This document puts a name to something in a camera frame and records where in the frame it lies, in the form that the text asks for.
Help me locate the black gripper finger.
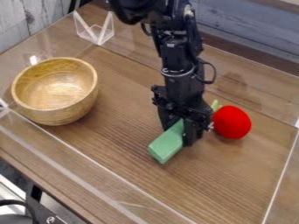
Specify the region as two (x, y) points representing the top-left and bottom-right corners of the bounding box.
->
(157, 107), (181, 130)
(183, 115), (211, 146)

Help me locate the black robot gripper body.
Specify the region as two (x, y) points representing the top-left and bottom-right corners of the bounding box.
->
(151, 69), (212, 119)

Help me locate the green rectangular block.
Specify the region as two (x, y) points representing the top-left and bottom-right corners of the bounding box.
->
(148, 119), (183, 165)

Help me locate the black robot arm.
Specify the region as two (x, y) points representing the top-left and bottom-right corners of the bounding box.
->
(108, 0), (215, 146)

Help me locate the brown wooden bowl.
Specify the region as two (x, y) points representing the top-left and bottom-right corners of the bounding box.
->
(11, 57), (99, 126)

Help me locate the red plush strawberry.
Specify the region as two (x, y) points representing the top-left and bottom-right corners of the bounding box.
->
(211, 100), (252, 140)

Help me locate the clear acrylic table enclosure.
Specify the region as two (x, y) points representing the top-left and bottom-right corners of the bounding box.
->
(0, 18), (299, 224)

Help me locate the black table leg bracket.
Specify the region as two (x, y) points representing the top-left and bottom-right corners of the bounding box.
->
(25, 182), (85, 224)

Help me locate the black cable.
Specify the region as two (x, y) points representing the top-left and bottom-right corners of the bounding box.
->
(0, 199), (36, 222)

